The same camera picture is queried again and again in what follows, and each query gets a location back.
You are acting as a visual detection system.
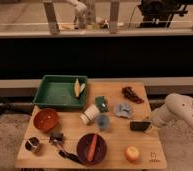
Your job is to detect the black machine in background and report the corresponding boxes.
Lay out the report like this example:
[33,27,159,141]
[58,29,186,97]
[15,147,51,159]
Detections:
[138,0,188,28]

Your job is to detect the small metal cup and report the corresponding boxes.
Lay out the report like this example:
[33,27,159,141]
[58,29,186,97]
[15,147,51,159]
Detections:
[25,137,40,153]

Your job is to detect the red-orange bowl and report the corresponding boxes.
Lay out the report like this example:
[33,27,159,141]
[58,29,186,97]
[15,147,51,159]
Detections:
[33,108,59,133]

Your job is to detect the green sponge block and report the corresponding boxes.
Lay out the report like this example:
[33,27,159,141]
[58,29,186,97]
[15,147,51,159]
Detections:
[95,96,109,113]

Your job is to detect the orange carrot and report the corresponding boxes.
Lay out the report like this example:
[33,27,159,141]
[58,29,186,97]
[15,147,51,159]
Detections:
[87,134,98,162]

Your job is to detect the green plastic tray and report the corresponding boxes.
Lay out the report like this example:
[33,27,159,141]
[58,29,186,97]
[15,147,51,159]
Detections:
[33,75,88,110]

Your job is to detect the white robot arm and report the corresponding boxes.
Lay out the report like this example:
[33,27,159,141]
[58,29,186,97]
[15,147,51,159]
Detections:
[149,93,193,130]

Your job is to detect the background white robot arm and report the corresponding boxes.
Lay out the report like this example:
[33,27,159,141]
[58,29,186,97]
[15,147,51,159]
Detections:
[65,0,87,29]

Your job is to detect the white cup lying sideways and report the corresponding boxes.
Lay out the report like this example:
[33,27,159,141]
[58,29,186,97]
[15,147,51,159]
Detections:
[80,104,100,125]

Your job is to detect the crumpled blue cloth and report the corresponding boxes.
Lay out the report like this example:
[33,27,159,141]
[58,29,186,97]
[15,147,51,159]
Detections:
[114,103,133,119]

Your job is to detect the small blue cup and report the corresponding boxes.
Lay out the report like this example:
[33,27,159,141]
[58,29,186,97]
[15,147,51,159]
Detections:
[96,114,110,131]

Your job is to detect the black handled utensil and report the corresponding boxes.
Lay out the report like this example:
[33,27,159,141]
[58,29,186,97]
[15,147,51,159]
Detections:
[59,150,82,164]

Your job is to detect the orange yellow apple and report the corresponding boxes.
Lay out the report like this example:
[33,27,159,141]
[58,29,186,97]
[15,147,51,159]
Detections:
[125,146,140,162]

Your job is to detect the small grey toy object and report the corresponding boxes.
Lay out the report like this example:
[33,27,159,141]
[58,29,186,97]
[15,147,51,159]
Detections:
[49,132,64,144]

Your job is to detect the black eraser block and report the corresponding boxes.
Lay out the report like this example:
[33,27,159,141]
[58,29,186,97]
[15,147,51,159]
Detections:
[130,121,149,131]

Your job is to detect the dark red grape bunch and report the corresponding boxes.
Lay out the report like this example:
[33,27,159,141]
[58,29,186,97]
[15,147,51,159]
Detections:
[122,87,144,104]

